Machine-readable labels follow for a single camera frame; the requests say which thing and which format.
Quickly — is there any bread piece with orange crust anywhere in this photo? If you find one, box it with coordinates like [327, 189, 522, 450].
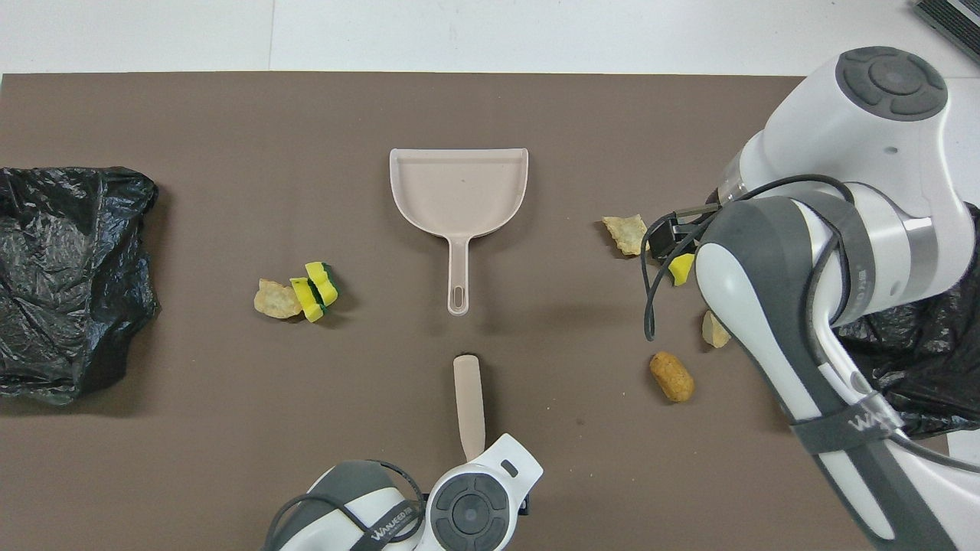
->
[254, 279, 303, 320]

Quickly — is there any grey ribbed device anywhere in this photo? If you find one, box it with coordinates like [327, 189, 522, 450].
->
[913, 0, 980, 44]

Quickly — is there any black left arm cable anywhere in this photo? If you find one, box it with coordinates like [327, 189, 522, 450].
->
[264, 459, 426, 551]

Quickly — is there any beige plastic dustpan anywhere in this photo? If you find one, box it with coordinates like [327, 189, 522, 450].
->
[389, 148, 529, 316]

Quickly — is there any brown table mat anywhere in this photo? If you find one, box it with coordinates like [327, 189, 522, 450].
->
[0, 73, 962, 551]

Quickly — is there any beige brush with black bristles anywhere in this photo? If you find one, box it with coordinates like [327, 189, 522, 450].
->
[452, 354, 487, 464]

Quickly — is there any pale sponge chunk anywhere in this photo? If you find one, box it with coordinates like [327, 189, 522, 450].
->
[602, 214, 650, 256]

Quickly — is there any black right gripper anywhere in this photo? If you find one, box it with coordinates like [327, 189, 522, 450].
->
[649, 217, 694, 255]

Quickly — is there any beige bread chunk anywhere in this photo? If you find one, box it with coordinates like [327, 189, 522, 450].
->
[702, 309, 732, 349]

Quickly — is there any brown croquette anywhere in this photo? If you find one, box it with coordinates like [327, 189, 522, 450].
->
[649, 351, 695, 403]

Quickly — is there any bin with black trash bag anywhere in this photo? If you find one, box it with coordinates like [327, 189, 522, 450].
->
[835, 203, 980, 441]
[0, 166, 160, 406]

